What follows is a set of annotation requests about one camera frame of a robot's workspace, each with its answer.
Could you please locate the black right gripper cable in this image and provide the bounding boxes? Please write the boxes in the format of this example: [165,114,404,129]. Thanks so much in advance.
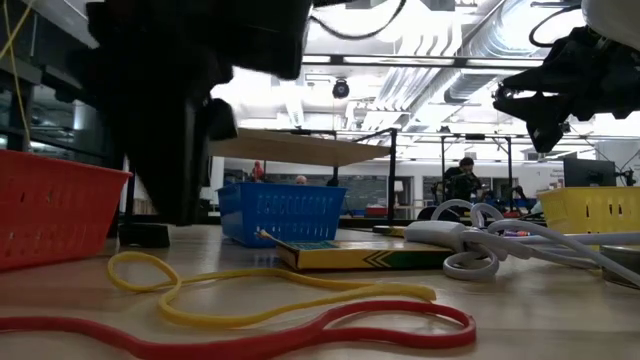
[528,3,585,49]

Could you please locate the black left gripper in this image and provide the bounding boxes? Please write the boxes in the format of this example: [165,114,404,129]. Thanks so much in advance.
[84,0,314,249]

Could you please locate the yellow rubber band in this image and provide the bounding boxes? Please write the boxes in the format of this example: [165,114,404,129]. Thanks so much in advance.
[105,250,438,330]

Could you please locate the black overhead frame bar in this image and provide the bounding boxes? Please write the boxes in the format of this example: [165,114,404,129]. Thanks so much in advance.
[299,53,546,70]

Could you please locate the blue plastic basket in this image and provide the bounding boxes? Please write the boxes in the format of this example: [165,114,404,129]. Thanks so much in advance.
[215,181,348,249]

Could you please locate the yellow plastic basket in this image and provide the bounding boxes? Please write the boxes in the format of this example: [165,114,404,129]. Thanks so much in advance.
[536,185,640,251]

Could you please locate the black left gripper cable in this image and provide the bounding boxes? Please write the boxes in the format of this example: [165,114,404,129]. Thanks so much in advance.
[308,0,407,42]

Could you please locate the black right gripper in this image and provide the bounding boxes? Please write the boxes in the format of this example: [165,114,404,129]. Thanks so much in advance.
[492,24,640,154]

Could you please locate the wooden shelf riser black legs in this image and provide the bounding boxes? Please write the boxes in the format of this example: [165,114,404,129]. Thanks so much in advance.
[207,127,399,227]

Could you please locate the white lamp with cord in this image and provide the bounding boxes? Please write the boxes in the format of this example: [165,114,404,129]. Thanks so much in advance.
[403,198,640,290]

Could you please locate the black monitor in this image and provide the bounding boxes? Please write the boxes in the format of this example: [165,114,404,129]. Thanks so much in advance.
[562,157,618,189]

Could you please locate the red rubber band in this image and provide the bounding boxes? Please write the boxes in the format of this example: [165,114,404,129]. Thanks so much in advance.
[0,299,478,360]

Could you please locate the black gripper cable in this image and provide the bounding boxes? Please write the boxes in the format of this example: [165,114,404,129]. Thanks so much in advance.
[528,3,585,49]
[308,0,407,42]

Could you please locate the red plastic basket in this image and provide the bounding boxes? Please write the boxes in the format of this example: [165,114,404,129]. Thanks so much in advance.
[0,148,133,272]

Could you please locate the yellow hanging cable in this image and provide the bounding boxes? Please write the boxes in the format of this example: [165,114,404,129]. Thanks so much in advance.
[0,0,32,151]

